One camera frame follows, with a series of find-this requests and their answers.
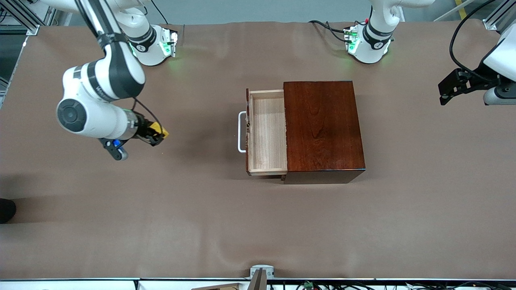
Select brown table cover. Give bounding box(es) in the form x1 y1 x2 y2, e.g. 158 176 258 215
0 18 516 280

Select brown cardboard piece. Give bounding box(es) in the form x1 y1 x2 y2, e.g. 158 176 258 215
191 283 242 290

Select dark brown wooden cabinet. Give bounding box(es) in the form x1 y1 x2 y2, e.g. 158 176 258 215
281 81 366 185

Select aluminium frame profile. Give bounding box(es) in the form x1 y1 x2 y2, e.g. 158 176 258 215
483 0 516 31
0 0 61 37

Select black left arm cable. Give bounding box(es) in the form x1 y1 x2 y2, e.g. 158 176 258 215
449 0 500 77

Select wooden drawer with white handle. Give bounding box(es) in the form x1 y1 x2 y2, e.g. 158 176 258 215
238 89 288 177

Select yellow block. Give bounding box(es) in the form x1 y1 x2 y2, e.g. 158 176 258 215
148 121 170 140

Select thin black base cable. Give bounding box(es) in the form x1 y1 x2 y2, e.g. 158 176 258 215
151 0 170 25

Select black base cables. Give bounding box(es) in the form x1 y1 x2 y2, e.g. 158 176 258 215
308 19 357 43

